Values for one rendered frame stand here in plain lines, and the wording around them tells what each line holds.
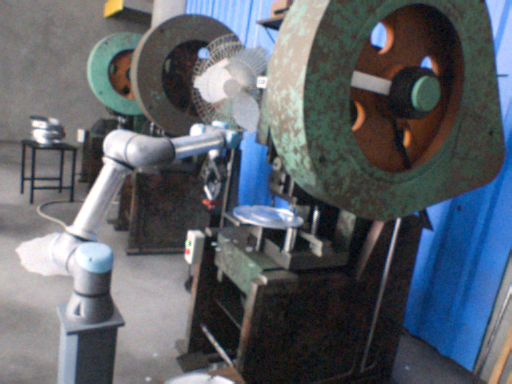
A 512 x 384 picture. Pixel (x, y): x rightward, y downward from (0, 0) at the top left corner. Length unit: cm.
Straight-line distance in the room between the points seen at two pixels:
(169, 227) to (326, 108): 228
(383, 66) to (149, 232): 230
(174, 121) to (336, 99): 181
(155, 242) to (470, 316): 217
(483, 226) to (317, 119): 152
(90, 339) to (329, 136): 99
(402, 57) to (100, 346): 135
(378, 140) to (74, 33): 704
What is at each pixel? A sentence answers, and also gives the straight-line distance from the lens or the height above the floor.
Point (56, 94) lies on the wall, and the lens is 796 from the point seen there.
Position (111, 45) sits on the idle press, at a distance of 445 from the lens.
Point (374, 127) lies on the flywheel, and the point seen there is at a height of 121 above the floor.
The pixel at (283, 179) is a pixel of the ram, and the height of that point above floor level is 95.
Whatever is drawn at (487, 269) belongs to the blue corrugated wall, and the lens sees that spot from 247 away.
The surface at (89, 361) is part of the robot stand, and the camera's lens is 153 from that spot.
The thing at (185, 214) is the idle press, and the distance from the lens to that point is 322.
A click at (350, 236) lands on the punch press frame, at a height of 76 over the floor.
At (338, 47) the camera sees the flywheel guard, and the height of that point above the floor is 140.
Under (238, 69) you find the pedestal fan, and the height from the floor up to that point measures 140.
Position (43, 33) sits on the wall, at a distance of 796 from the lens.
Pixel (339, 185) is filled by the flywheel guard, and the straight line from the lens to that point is 120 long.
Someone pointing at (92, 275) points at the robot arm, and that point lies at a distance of 140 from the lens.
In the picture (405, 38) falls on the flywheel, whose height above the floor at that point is 149.
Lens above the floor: 121
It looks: 12 degrees down
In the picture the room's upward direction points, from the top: 9 degrees clockwise
